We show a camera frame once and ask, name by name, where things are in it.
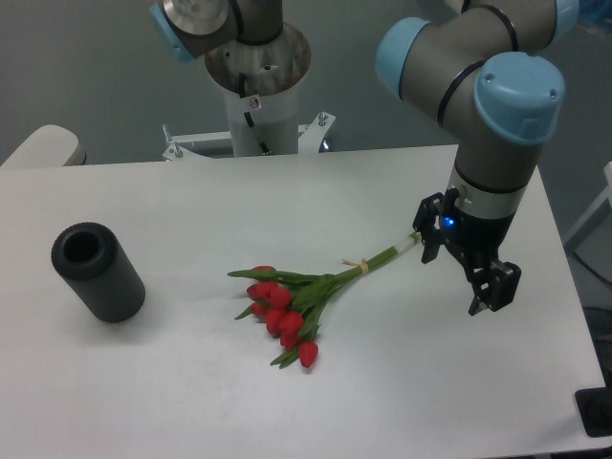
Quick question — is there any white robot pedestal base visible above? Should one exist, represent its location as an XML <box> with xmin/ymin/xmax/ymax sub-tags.
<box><xmin>163</xmin><ymin>23</ymin><xmax>336</xmax><ymax>161</ymax></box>

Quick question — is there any white chair armrest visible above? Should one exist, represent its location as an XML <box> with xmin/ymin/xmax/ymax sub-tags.
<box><xmin>1</xmin><ymin>124</ymin><xmax>87</xmax><ymax>170</ymax></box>

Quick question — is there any red tulip bouquet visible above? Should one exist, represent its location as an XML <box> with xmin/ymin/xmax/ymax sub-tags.
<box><xmin>228</xmin><ymin>231</ymin><xmax>421</xmax><ymax>369</ymax></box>

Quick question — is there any white furniture at right edge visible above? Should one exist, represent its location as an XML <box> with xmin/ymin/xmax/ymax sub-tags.
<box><xmin>561</xmin><ymin>163</ymin><xmax>611</xmax><ymax>286</ymax></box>

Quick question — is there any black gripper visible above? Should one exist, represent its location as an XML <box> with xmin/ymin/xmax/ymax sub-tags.
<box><xmin>413</xmin><ymin>188</ymin><xmax>521</xmax><ymax>316</ymax></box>

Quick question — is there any dark grey cylindrical vase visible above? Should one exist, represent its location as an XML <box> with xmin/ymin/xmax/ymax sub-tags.
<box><xmin>51</xmin><ymin>222</ymin><xmax>145</xmax><ymax>323</ymax></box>

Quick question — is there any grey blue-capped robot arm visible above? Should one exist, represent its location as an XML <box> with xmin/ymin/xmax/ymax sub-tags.
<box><xmin>150</xmin><ymin>1</ymin><xmax>584</xmax><ymax>314</ymax></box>

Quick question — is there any black cable on pedestal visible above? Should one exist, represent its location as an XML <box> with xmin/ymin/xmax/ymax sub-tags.
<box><xmin>237</xmin><ymin>71</ymin><xmax>273</xmax><ymax>156</ymax></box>

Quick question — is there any black device at table edge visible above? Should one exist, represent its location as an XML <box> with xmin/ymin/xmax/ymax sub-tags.
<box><xmin>575</xmin><ymin>387</ymin><xmax>611</xmax><ymax>438</ymax></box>

